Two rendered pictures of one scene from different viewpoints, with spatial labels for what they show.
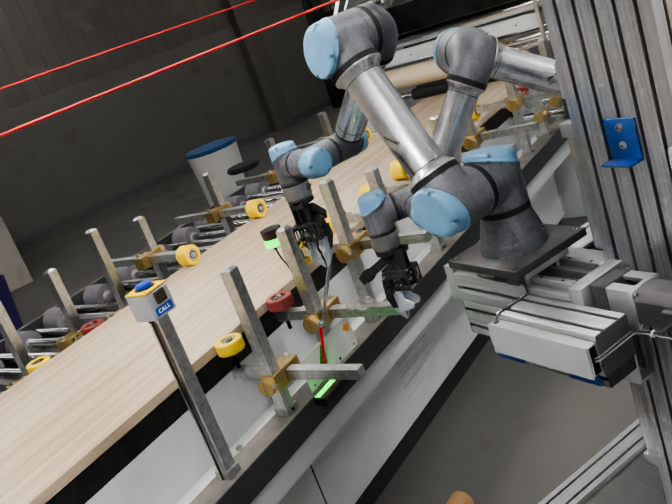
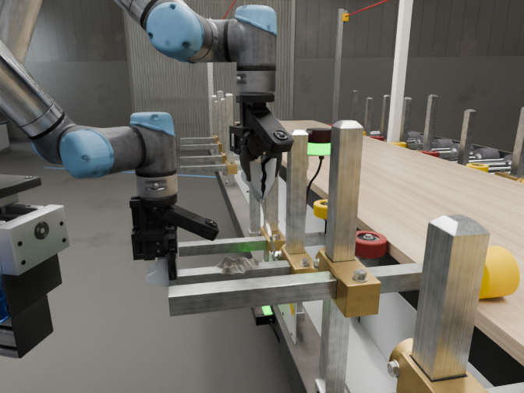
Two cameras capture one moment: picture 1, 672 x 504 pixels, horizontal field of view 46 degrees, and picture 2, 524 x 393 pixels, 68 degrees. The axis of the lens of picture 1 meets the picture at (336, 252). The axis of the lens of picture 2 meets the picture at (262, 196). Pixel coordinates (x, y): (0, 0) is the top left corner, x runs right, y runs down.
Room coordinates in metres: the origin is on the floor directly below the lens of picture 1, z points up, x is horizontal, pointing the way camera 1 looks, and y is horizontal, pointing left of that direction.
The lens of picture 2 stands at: (2.60, -0.55, 1.23)
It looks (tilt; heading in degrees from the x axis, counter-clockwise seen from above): 16 degrees down; 130
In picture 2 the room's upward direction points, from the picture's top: straight up
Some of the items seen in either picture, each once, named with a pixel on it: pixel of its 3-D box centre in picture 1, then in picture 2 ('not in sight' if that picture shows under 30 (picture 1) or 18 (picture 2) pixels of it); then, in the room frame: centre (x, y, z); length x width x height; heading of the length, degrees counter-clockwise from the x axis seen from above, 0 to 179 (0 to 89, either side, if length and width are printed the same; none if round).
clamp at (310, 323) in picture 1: (321, 314); (298, 264); (2.15, 0.10, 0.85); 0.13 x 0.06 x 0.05; 141
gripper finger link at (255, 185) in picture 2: (325, 252); (249, 178); (2.08, 0.03, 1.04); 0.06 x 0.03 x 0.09; 161
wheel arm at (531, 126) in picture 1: (494, 134); not in sight; (3.09, -0.75, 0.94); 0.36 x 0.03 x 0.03; 51
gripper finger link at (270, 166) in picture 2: (315, 255); (262, 177); (2.09, 0.06, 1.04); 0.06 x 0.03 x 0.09; 161
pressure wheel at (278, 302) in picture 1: (284, 311); (366, 258); (2.26, 0.21, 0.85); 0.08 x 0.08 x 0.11
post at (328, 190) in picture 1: (350, 251); (338, 274); (2.33, -0.04, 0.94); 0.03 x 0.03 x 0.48; 51
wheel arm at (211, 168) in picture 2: not in sight; (223, 168); (1.16, 0.84, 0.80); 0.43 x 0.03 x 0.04; 51
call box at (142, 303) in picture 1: (151, 302); not in sight; (1.73, 0.43, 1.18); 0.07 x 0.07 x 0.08; 51
